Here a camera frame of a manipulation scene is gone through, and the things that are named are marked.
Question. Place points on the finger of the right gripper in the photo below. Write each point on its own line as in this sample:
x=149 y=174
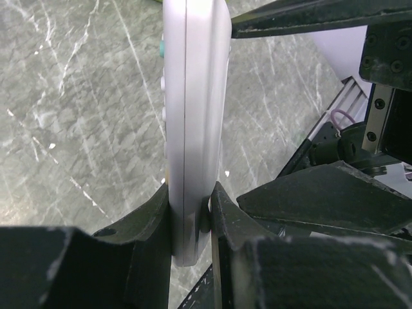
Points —
x=332 y=195
x=292 y=17

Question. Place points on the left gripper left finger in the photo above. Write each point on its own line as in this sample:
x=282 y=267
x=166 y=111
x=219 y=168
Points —
x=124 y=265

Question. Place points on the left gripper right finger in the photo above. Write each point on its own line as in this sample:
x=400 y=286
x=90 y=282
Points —
x=252 y=268

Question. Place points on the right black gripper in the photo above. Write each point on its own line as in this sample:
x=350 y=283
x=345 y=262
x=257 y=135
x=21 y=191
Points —
x=386 y=63

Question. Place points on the white remote control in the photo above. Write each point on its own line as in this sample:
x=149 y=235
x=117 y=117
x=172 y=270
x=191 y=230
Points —
x=195 y=48

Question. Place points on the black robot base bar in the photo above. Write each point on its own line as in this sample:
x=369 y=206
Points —
x=330 y=145

